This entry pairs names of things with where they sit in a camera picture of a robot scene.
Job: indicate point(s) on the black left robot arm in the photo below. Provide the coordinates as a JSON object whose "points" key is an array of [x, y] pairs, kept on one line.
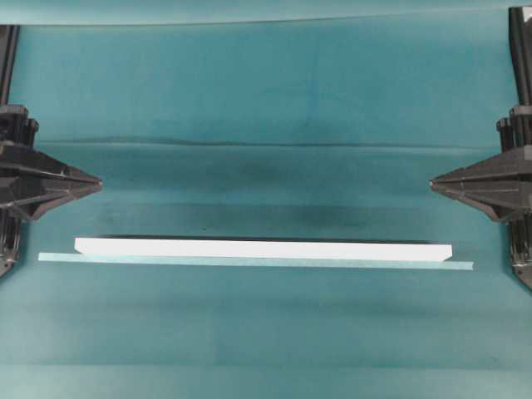
{"points": [[18, 127]]}

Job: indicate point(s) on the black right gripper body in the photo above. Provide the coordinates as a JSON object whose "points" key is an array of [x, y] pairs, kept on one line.
{"points": [[511, 172]]}

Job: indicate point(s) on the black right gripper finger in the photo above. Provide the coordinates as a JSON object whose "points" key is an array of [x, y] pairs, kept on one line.
{"points": [[471, 173], [494, 211]]}

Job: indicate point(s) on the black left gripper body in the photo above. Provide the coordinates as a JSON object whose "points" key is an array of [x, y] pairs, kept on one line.
{"points": [[22, 169]]}

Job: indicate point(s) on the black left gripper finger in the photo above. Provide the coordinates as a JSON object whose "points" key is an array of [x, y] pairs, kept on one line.
{"points": [[51, 166], [54, 198]]}

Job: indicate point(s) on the light blue tape strip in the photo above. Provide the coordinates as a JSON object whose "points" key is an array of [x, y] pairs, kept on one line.
{"points": [[257, 262]]}

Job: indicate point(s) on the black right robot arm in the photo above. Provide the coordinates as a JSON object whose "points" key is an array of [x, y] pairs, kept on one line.
{"points": [[505, 127]]}

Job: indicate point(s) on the white wooden board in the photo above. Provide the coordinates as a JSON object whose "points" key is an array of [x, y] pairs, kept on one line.
{"points": [[263, 249]]}

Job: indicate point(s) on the teal table cloth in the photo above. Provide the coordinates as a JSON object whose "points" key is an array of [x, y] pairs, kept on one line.
{"points": [[271, 120]]}

